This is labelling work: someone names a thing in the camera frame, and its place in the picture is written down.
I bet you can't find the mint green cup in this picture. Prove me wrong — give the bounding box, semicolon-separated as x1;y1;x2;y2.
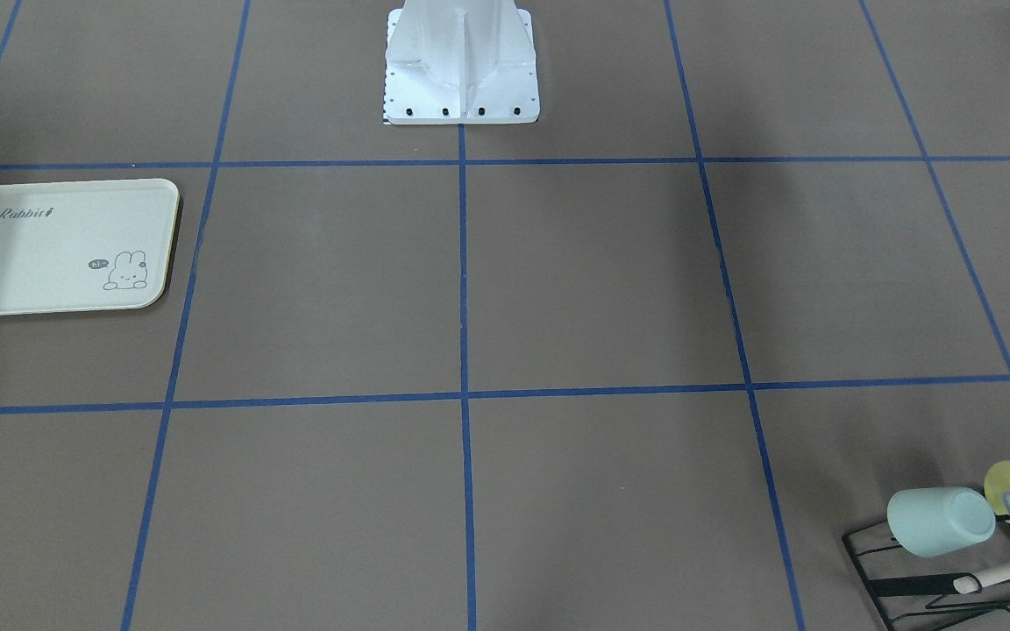
886;486;997;558

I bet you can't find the cream rabbit tray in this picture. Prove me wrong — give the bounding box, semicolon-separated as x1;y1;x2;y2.
0;177;181;316

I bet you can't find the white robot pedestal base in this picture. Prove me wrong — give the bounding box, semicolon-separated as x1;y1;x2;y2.
382;1;541;125

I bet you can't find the black wire cup rack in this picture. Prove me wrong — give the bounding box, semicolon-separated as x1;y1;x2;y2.
841;513;1010;630

